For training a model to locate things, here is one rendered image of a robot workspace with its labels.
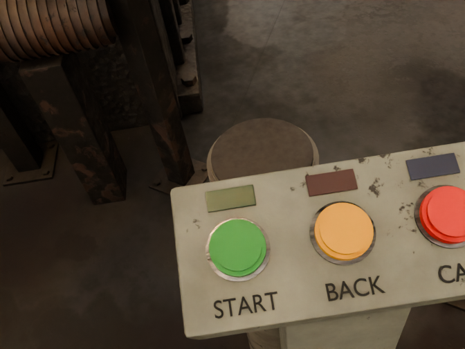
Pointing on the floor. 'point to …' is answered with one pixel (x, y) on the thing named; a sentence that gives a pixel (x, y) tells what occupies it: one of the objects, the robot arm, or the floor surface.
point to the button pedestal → (439, 255)
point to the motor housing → (67, 82)
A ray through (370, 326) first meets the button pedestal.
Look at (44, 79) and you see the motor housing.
